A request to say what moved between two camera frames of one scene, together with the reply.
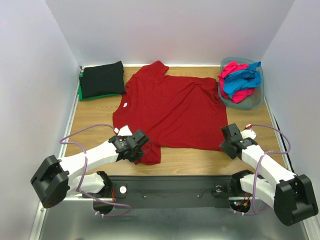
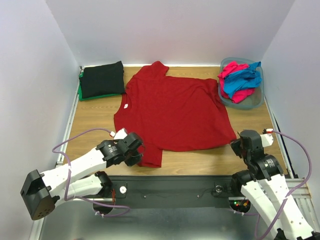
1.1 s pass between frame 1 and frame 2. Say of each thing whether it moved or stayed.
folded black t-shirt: stayed
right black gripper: moved
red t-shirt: stayed
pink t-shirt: stayed
